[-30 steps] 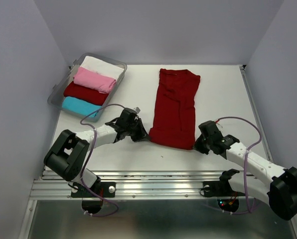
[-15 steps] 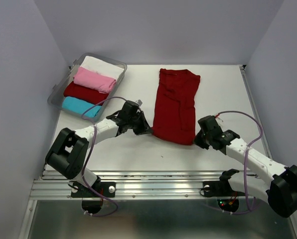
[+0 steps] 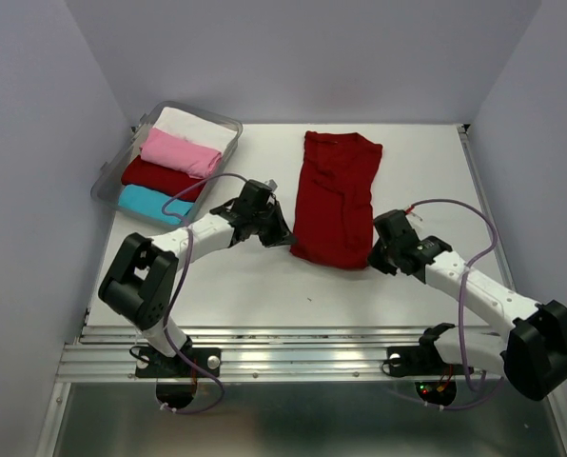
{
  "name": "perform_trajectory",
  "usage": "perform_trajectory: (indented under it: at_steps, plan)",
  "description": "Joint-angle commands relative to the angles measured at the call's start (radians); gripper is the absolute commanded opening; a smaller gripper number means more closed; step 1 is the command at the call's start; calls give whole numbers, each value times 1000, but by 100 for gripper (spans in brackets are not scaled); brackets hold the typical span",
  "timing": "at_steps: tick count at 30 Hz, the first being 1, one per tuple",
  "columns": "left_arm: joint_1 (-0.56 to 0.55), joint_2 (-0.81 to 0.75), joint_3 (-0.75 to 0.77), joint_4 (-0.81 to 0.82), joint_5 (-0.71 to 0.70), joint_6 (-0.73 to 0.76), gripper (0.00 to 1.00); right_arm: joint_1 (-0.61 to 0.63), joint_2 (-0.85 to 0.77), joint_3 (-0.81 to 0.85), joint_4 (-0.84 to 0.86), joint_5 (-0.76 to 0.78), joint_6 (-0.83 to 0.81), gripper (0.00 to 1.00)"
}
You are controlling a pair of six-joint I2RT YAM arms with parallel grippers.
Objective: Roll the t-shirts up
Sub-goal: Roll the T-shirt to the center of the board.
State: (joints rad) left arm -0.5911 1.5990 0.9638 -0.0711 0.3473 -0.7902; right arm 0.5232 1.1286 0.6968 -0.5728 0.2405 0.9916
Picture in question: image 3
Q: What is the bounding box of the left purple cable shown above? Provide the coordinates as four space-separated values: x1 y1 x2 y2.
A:
157 173 256 414

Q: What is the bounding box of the clear plastic storage bin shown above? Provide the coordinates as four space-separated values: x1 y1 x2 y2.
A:
90 101 244 229

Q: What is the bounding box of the rolled cyan t shirt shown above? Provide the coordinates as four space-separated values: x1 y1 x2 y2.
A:
118 185 181 226

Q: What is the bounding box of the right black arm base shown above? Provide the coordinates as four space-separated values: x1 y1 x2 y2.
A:
381 323 456 378

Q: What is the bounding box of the rolled white t shirt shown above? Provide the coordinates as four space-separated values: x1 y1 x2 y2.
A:
153 107 239 152

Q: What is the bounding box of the rolled pink t shirt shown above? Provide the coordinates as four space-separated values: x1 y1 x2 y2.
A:
140 128 222 179

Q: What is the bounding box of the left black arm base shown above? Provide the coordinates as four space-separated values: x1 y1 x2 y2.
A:
129 346 222 379

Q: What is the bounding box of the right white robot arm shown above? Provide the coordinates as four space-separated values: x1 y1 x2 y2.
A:
368 209 567 401

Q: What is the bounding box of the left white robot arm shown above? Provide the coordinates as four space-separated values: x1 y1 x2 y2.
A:
98 180 295 375

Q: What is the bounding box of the rolled dark red t shirt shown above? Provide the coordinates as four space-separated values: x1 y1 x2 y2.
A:
121 156 205 202

